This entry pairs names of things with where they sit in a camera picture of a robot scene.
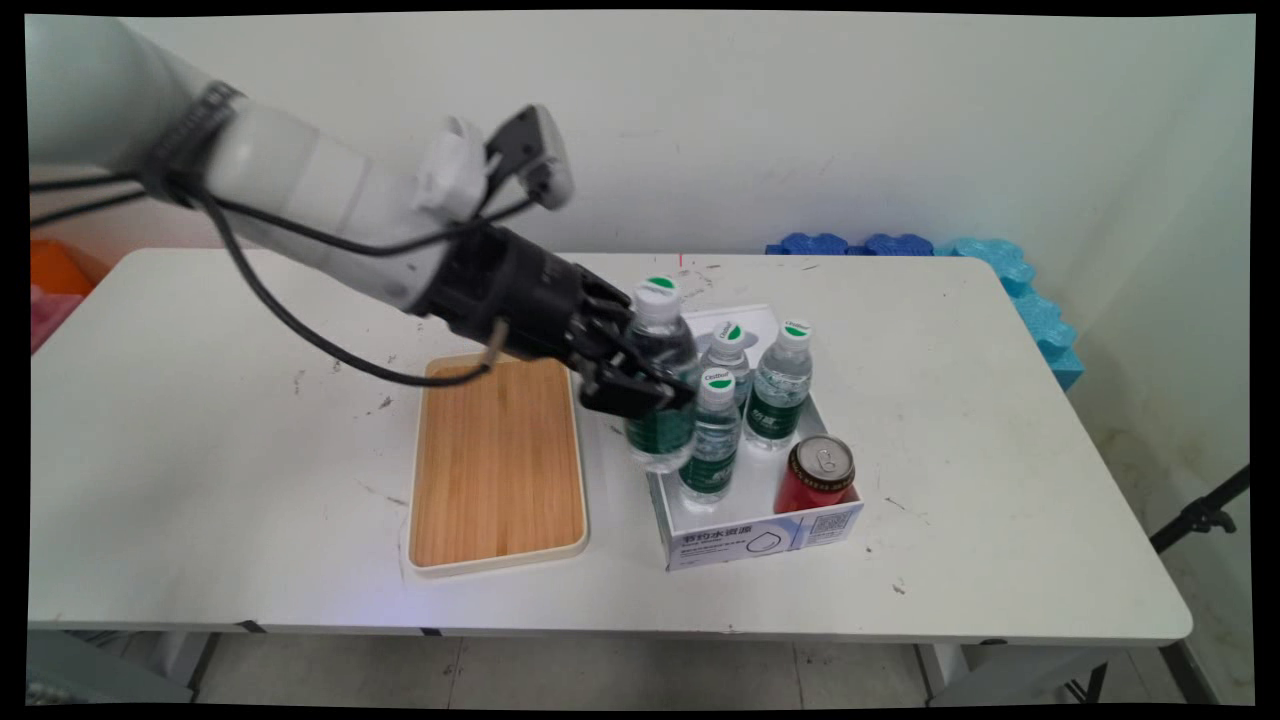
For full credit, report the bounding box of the light blue foam mat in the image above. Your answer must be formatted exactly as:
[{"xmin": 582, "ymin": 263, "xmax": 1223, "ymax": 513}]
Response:
[{"xmin": 934, "ymin": 237, "xmax": 1087, "ymax": 392}]

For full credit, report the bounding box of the orange box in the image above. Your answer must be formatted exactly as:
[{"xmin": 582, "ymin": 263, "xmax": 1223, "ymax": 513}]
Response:
[{"xmin": 29, "ymin": 239, "xmax": 107, "ymax": 297}]

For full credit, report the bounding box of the red soda can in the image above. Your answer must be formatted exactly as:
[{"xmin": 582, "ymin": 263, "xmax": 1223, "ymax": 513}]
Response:
[{"xmin": 772, "ymin": 433, "xmax": 859, "ymax": 515}]

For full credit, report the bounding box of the black cable with metal plug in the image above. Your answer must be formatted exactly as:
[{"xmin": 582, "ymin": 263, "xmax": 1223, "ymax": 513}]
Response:
[{"xmin": 28, "ymin": 185, "xmax": 509, "ymax": 389}]

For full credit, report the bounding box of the wooden tray with cream rim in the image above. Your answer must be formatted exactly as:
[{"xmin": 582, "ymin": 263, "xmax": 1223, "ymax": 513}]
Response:
[{"xmin": 406, "ymin": 350, "xmax": 591, "ymax": 580}]

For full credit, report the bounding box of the pink box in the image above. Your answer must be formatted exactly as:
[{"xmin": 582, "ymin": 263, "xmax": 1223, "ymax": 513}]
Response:
[{"xmin": 29, "ymin": 288, "xmax": 81, "ymax": 354}]

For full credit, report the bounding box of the white cardboard box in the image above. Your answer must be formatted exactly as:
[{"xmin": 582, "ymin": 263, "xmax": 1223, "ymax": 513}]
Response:
[{"xmin": 644, "ymin": 304, "xmax": 867, "ymax": 573}]

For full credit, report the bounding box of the black tripod leg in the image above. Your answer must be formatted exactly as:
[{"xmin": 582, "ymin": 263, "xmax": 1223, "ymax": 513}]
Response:
[{"xmin": 1149, "ymin": 464, "xmax": 1253, "ymax": 555}]

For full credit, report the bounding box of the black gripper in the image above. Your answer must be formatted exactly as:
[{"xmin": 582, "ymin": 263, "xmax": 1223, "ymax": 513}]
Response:
[{"xmin": 414, "ymin": 224, "xmax": 698, "ymax": 417}]

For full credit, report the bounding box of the green label water bottle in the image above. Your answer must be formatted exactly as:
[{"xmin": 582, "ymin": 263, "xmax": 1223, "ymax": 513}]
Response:
[
  {"xmin": 624, "ymin": 275, "xmax": 702, "ymax": 475},
  {"xmin": 677, "ymin": 369, "xmax": 745, "ymax": 514},
  {"xmin": 699, "ymin": 319, "xmax": 757, "ymax": 403},
  {"xmin": 741, "ymin": 319, "xmax": 817, "ymax": 452}
]

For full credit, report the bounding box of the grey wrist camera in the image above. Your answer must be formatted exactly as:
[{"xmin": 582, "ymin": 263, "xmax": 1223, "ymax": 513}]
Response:
[{"xmin": 486, "ymin": 104, "xmax": 575, "ymax": 212}]

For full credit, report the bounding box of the black camera cable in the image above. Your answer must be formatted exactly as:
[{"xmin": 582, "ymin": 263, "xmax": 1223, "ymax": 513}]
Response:
[{"xmin": 28, "ymin": 170, "xmax": 546, "ymax": 258}]

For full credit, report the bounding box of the white table leg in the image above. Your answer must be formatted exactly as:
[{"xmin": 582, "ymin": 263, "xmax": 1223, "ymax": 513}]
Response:
[{"xmin": 150, "ymin": 631, "xmax": 219, "ymax": 693}]

